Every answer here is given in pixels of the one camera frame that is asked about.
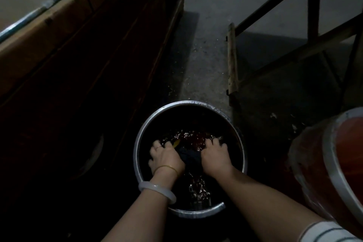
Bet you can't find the person's left hand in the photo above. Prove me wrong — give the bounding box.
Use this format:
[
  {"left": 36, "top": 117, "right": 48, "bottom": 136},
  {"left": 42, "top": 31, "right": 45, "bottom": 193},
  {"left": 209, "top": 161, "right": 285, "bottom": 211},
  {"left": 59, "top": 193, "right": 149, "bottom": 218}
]
[{"left": 148, "top": 140, "right": 186, "bottom": 177}]

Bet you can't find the person's right hand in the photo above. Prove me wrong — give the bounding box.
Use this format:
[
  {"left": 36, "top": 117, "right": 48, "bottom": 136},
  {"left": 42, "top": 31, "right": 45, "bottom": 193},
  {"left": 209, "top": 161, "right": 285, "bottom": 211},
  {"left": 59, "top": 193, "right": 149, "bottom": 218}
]
[{"left": 200, "top": 138, "right": 234, "bottom": 178}]

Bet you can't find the dark wet cloth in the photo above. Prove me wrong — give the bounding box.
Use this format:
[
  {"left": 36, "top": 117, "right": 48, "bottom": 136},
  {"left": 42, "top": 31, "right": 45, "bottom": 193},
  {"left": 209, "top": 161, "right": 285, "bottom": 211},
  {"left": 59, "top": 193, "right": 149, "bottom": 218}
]
[{"left": 173, "top": 138, "right": 205, "bottom": 173}]

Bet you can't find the person's right forearm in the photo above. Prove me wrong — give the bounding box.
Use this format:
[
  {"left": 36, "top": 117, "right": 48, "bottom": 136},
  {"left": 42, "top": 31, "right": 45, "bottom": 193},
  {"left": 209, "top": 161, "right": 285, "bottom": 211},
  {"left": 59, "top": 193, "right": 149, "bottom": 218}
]
[{"left": 216, "top": 167, "right": 324, "bottom": 242}]

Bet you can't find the person's left forearm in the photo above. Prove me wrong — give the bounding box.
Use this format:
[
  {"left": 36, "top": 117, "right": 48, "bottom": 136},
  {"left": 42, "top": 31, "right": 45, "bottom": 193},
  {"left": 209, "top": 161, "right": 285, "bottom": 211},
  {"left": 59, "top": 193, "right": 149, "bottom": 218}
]
[{"left": 102, "top": 167, "right": 180, "bottom": 242}]

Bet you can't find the round metal basin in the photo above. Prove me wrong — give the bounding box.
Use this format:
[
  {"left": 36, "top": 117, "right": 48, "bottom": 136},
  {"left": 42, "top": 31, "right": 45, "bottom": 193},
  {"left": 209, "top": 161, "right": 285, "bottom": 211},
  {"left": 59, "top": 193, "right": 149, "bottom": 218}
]
[{"left": 133, "top": 100, "right": 248, "bottom": 219}]

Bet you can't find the white jade bangle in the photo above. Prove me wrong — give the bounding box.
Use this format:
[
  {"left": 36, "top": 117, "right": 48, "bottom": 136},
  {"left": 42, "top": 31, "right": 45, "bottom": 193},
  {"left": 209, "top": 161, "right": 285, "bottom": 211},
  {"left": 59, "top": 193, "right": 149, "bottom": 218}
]
[{"left": 138, "top": 181, "right": 177, "bottom": 205}]

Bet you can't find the orange plastic-wrapped bucket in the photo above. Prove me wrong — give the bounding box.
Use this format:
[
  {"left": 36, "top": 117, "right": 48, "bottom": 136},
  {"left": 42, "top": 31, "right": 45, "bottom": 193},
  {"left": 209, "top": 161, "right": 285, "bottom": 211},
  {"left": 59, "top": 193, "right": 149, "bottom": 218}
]
[{"left": 288, "top": 107, "right": 363, "bottom": 226}]

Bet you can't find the long wooden counter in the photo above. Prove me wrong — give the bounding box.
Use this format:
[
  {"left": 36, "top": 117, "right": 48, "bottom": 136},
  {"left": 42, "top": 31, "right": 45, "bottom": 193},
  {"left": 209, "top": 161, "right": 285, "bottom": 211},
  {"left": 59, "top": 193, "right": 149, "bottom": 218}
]
[{"left": 0, "top": 0, "right": 185, "bottom": 188}]

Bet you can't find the striped white sleeve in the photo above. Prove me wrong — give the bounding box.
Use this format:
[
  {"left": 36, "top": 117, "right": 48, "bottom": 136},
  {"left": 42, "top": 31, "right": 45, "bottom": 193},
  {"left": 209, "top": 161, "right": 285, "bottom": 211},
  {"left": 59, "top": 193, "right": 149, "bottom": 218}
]
[{"left": 299, "top": 221, "right": 361, "bottom": 242}]

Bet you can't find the thin gold bracelet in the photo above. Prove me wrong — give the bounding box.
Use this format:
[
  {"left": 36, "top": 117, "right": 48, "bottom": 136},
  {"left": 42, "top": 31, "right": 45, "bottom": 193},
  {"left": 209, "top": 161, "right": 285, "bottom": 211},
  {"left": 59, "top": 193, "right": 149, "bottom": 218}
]
[{"left": 153, "top": 165, "right": 179, "bottom": 177}]

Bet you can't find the wooden frame rack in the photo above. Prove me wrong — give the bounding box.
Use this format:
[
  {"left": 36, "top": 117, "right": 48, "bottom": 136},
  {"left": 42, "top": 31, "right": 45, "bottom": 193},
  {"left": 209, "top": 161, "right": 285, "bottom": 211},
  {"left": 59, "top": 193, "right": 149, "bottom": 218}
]
[{"left": 226, "top": 0, "right": 363, "bottom": 109}]

